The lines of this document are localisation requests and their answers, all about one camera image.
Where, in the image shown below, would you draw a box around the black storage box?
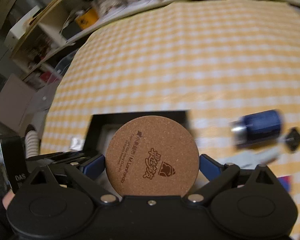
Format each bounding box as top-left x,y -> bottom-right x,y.
82,110 -> 190,157

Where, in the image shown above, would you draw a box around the round cork coaster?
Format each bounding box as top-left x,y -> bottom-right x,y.
106,123 -> 199,197

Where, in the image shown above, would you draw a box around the dark blue bottle silver cap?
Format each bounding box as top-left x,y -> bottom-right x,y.
230,109 -> 283,147

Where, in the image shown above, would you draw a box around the person left hand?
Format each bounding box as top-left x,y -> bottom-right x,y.
2,189 -> 15,210

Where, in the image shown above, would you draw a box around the clear plastic wrapper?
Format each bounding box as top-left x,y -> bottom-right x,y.
70,137 -> 85,151

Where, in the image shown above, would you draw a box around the striped sock foot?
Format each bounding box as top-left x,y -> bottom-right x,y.
24,124 -> 40,159

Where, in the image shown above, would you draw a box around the pink board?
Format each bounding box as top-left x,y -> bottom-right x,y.
0,74 -> 36,133

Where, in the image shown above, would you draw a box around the black key fob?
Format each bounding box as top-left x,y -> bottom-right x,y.
285,127 -> 300,152

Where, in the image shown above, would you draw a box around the yellow checkered tablecloth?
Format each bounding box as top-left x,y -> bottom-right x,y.
40,0 -> 300,239

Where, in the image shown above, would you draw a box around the yellow printed box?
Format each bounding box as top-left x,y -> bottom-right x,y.
75,8 -> 99,30

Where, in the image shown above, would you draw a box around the wooden wall shelf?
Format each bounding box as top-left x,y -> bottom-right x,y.
5,0 -> 300,76

